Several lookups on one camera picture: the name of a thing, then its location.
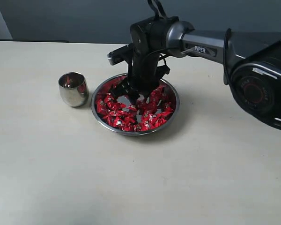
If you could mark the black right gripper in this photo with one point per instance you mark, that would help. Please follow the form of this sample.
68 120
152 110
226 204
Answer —
143 79

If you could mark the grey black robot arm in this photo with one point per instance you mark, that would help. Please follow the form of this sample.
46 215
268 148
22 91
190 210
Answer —
251 62

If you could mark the round stainless steel plate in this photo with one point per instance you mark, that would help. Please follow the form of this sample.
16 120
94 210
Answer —
125 118

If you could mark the stainless steel cup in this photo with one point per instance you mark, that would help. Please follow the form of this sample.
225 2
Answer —
73 89

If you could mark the red wrapped candy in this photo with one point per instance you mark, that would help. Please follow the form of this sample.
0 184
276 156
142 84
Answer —
157 92
158 120
148 124
101 108

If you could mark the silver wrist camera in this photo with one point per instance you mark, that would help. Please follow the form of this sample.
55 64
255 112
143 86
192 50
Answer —
121 54

